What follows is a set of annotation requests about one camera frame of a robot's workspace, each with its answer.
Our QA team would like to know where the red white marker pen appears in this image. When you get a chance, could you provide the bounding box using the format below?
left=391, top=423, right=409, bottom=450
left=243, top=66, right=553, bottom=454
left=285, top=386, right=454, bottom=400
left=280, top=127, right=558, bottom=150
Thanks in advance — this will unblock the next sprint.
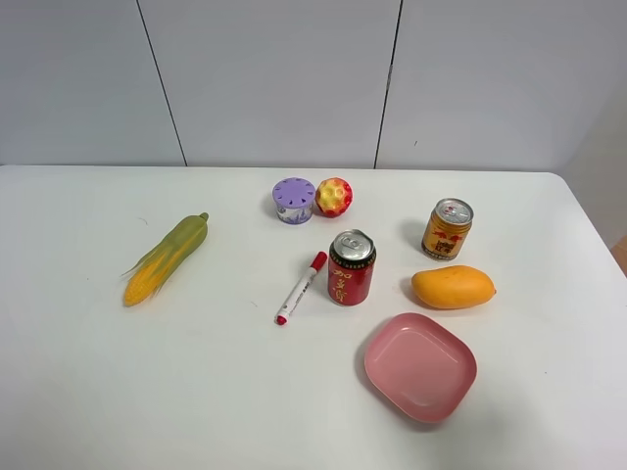
left=274, top=252, right=327, bottom=326

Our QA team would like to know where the purple lidded round container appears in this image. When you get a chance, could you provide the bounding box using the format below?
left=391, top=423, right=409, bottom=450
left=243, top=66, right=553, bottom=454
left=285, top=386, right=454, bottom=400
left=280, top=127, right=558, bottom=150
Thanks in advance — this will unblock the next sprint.
left=271, top=177, right=315, bottom=225

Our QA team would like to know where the red herbal tea can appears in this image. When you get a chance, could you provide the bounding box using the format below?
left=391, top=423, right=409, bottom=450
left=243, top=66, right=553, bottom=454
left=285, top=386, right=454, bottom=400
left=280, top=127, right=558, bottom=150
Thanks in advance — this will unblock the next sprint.
left=327, top=229, right=376, bottom=306

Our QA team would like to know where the red yellow dimpled ball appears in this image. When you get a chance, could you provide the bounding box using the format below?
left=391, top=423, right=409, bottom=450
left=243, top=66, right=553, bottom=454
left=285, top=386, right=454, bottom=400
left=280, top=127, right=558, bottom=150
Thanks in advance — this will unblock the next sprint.
left=315, top=177, right=354, bottom=217

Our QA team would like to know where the gold energy drink can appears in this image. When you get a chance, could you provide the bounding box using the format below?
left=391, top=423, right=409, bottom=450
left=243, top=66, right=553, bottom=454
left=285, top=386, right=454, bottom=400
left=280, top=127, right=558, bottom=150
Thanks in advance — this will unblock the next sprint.
left=421, top=198, right=474, bottom=260

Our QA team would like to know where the toy corn cob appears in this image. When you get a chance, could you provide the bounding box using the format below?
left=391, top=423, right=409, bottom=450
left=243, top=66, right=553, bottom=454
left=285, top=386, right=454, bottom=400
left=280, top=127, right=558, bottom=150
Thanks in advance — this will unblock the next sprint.
left=122, top=212, right=209, bottom=307

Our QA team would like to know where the yellow mango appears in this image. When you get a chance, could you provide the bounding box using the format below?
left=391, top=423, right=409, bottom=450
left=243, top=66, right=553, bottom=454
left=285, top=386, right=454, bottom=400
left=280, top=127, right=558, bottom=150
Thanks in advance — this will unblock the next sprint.
left=411, top=265, right=496, bottom=309

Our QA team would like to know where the pink plastic plate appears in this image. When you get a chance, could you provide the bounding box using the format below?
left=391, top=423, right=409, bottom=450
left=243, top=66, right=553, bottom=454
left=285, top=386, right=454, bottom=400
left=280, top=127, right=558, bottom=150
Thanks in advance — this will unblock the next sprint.
left=363, top=312, right=477, bottom=424

